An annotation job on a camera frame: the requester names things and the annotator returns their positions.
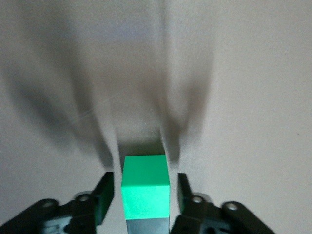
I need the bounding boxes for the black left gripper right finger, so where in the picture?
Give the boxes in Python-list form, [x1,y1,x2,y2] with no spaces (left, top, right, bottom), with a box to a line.
[169,173,276,234]

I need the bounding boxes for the green cube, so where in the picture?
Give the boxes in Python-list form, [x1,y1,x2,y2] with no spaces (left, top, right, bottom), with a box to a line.
[120,155,170,221]

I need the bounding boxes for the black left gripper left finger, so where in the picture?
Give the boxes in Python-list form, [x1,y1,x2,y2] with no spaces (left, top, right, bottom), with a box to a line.
[0,172,115,234]

